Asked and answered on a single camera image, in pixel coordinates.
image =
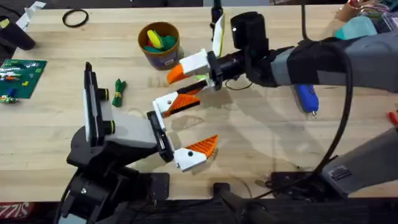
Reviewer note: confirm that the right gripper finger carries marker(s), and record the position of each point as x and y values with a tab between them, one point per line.
192	87
194	62

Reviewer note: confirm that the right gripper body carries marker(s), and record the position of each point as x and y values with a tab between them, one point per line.
248	34

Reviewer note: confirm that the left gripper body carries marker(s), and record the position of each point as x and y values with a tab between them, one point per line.
133	130

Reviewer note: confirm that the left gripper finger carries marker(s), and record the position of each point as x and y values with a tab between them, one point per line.
189	158
166	104

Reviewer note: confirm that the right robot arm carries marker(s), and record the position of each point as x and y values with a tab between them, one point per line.
373	62

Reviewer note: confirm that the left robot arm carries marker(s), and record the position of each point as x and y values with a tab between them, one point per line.
93	199

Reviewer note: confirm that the green toy vegetable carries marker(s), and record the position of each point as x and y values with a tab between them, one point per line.
118	93

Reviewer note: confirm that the right wrist upright plate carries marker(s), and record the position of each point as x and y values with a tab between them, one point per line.
220	34

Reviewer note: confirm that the wrist upright plate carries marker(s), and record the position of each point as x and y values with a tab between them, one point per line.
220	34
87	102

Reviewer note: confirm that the brown tub with toys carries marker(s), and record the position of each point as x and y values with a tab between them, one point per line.
161	59

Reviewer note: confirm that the left wrist upright plate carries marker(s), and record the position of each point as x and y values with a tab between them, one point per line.
87	102

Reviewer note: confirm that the teal cloth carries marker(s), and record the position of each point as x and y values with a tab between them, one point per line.
357	28

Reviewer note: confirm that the green board with blocks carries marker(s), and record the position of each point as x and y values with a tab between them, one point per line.
21	77

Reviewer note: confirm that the white folded paper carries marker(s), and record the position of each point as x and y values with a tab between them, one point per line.
29	14

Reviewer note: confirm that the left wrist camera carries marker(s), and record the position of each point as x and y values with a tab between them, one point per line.
99	109

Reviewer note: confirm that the black camera post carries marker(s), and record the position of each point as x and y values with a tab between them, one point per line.
236	202

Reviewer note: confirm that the black rail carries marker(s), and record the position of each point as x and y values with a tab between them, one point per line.
311	214

